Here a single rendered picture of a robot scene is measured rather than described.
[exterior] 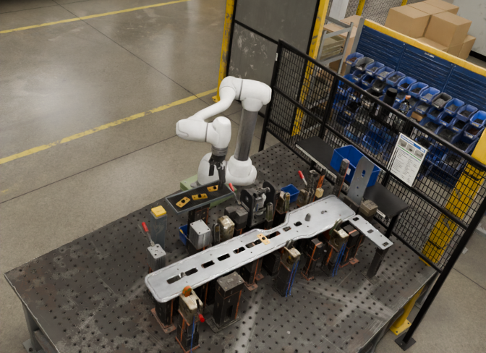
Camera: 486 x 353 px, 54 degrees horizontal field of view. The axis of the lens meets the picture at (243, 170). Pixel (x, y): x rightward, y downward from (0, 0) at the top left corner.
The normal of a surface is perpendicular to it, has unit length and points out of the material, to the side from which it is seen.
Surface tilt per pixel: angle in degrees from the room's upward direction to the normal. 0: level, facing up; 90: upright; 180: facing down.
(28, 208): 0
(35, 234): 0
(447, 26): 90
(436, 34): 90
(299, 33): 91
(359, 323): 0
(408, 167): 90
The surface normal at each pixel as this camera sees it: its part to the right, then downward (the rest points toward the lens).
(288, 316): 0.13, -0.79
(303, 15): -0.70, 0.37
